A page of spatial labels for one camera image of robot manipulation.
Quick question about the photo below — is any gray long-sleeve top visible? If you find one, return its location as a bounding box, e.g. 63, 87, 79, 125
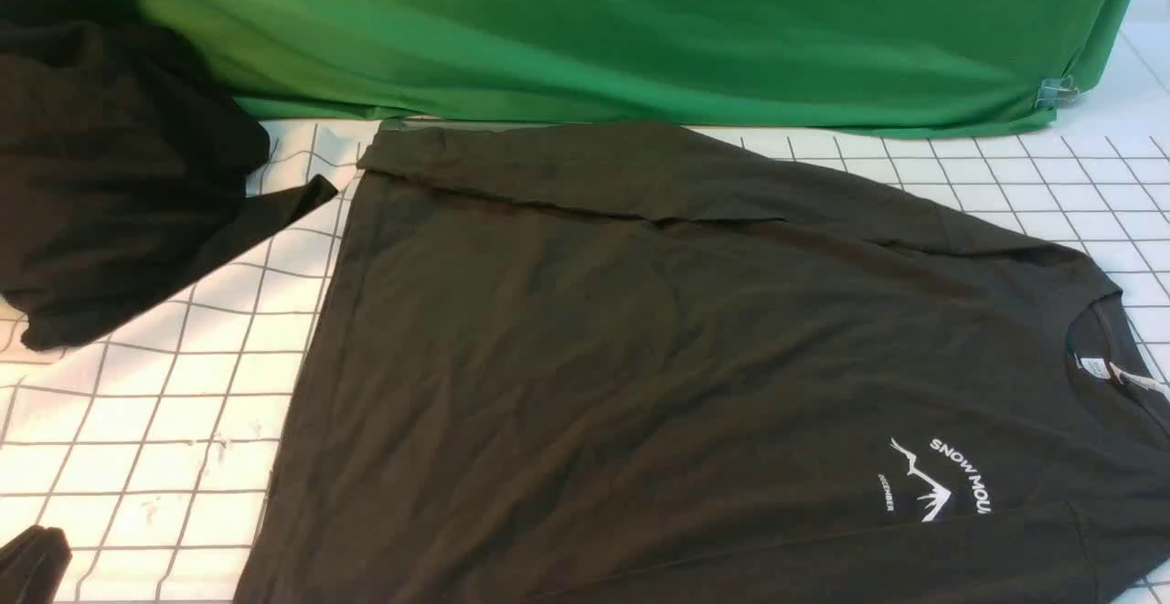
234, 122, 1166, 603

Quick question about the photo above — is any green backdrop cloth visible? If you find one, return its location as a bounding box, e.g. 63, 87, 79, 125
137, 0, 1130, 139

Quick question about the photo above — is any white grid table mat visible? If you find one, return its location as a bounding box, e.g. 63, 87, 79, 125
0, 118, 1170, 604

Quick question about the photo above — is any black garment pile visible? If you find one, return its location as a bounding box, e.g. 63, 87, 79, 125
1, 0, 337, 354

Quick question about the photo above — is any silver binder clip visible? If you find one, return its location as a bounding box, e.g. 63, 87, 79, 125
1035, 76, 1080, 109

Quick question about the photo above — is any black cloth corner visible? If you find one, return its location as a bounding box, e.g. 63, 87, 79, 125
1, 526, 73, 604

